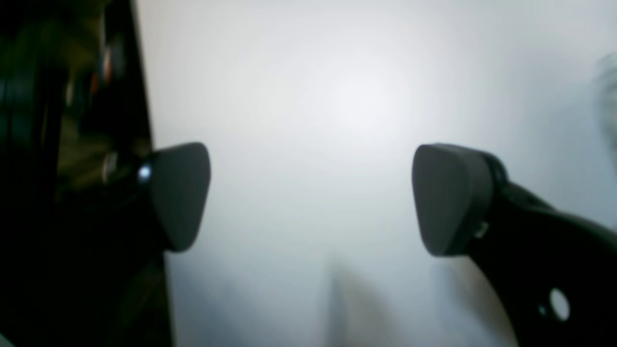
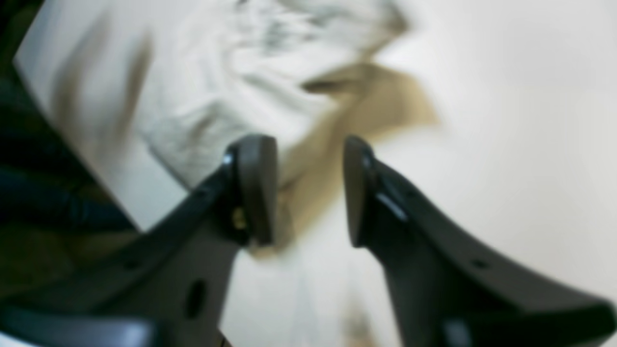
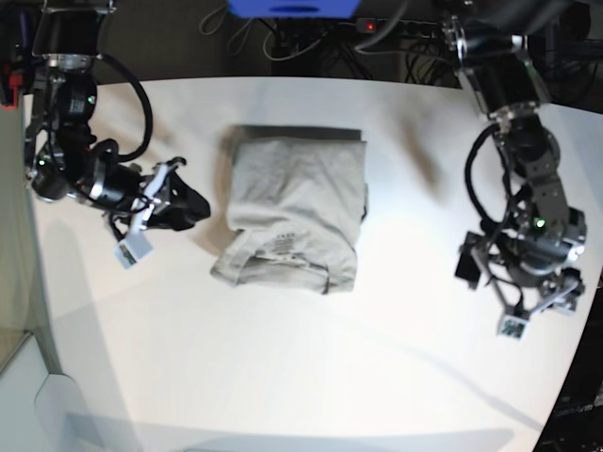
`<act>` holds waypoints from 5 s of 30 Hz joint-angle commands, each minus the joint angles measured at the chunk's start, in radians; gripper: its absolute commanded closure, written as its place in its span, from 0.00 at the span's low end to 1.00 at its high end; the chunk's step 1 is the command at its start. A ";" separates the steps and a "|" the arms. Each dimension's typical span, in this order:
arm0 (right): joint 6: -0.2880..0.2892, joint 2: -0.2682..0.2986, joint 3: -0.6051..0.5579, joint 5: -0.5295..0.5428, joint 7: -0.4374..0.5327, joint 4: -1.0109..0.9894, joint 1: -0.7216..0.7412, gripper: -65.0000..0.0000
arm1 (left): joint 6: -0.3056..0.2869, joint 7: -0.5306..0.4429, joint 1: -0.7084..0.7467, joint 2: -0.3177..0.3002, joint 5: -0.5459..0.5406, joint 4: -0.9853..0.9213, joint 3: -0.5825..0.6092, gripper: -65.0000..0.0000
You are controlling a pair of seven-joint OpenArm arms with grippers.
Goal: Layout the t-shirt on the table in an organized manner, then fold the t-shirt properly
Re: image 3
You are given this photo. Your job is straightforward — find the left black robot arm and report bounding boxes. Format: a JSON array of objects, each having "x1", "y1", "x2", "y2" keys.
[{"x1": 442, "y1": 1, "x2": 587, "y2": 340}]

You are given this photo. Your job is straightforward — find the black power strip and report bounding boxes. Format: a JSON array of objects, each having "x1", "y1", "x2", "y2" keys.
[{"x1": 352, "y1": 17, "x2": 444, "y2": 40}]

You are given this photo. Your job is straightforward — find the blue plastic bin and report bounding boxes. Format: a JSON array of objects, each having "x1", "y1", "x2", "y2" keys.
[{"x1": 227, "y1": 0, "x2": 360, "y2": 19}]

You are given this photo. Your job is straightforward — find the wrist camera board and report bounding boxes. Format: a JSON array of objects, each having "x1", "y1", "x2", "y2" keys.
[
  {"x1": 114, "y1": 234, "x2": 153, "y2": 269},
  {"x1": 497, "y1": 315, "x2": 529, "y2": 340}
]

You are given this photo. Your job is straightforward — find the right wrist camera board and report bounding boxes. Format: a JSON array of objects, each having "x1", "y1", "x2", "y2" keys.
[{"x1": 114, "y1": 234, "x2": 153, "y2": 269}]

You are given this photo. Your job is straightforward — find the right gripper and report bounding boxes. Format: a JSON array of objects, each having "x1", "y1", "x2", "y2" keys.
[{"x1": 106, "y1": 157, "x2": 211, "y2": 248}]

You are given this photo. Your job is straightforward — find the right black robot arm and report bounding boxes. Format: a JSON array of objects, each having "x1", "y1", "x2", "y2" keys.
[{"x1": 24, "y1": 1, "x2": 211, "y2": 268}]

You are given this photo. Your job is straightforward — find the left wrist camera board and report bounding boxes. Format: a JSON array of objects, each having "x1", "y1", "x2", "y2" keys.
[{"x1": 497, "y1": 315, "x2": 529, "y2": 340}]

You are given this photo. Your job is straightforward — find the beige t-shirt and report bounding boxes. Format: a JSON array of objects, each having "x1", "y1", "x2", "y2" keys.
[{"x1": 210, "y1": 124, "x2": 368, "y2": 295}]

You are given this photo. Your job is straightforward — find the white cable on floor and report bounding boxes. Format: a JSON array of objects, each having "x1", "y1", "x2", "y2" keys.
[{"x1": 262, "y1": 27, "x2": 326, "y2": 62}]

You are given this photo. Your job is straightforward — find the red and blue clamp tool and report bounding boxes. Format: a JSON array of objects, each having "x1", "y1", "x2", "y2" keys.
[{"x1": 1, "y1": 1, "x2": 36, "y2": 109}]

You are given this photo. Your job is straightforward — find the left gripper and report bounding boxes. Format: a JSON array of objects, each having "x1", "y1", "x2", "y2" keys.
[{"x1": 455, "y1": 232, "x2": 585, "y2": 338}]

